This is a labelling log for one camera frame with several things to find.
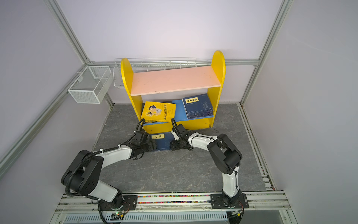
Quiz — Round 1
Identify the blue book yellow label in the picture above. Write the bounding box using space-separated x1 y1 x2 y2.
151 132 174 151

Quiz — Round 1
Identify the yellow cartoon book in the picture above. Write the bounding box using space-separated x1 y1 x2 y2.
141 101 176 122

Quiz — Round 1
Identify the blue book bottom stack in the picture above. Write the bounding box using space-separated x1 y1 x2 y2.
182 93 213 115

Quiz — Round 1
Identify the blue book lowest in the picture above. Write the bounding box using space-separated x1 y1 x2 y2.
187 111 213 119

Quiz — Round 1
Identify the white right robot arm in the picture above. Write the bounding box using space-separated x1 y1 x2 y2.
170 123 242 203

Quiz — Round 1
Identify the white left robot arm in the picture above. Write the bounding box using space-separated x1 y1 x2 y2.
61 130 156 207

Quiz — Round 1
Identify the white mesh basket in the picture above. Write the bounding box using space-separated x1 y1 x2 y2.
68 66 113 104

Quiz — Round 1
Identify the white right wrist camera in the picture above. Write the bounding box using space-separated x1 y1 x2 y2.
171 130 180 141

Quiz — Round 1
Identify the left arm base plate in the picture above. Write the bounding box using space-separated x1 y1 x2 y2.
99 195 138 211

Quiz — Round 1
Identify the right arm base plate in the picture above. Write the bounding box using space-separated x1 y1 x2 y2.
209 192 249 209

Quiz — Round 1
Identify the white wire rack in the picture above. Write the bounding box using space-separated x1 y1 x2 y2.
112 57 198 88

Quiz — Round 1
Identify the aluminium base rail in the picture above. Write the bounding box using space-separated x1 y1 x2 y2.
50 191 297 224

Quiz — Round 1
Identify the aluminium frame rail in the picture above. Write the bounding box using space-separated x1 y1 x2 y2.
0 0 112 180

